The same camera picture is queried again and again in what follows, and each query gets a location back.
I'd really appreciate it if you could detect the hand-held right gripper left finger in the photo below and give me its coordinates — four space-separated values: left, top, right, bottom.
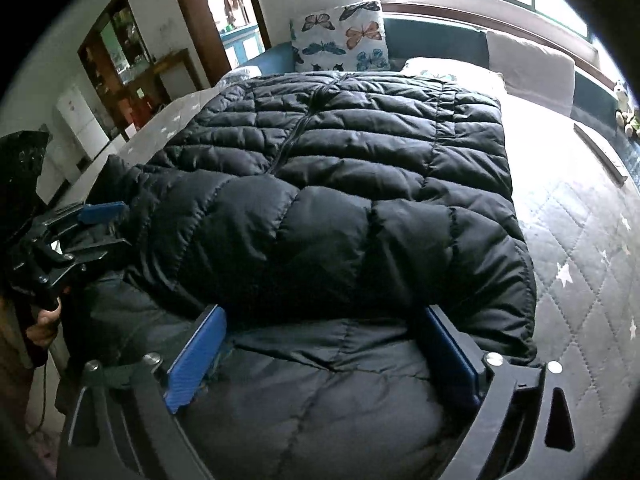
57 304 228 480

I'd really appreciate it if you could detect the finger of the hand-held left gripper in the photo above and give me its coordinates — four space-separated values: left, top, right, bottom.
65 239 133 283
50 201 130 241

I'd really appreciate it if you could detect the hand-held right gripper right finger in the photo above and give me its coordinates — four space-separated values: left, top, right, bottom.
417 305 583 480

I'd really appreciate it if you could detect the black puffer jacket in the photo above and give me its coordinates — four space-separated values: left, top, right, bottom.
55 71 542 480

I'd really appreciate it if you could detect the person's left hand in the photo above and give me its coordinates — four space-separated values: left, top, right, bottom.
25 299 64 349

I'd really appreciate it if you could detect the white refrigerator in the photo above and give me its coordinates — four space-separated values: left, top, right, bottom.
55 85 112 162

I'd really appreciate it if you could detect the wooden display cabinet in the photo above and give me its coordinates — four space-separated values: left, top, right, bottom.
77 0 167 142

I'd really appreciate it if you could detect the wooden desk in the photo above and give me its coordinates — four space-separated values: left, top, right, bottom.
120 49 204 132

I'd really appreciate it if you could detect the blue cabinet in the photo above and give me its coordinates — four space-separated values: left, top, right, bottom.
220 26 262 69

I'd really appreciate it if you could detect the dark flat strip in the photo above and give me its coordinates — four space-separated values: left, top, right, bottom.
574 122 629 187

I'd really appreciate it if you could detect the white patterned pillow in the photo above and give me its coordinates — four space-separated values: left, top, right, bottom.
400 57 507 95

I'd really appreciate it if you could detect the butterfly print pillow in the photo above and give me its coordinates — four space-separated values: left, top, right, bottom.
290 0 391 74

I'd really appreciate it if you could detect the white rectangular cushion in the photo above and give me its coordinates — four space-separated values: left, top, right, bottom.
485 30 577 117

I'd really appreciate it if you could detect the white dog plush toy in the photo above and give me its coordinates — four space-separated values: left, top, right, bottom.
614 80 632 127

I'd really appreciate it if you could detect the brown door frame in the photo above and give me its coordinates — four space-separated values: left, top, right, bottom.
165 0 272 87

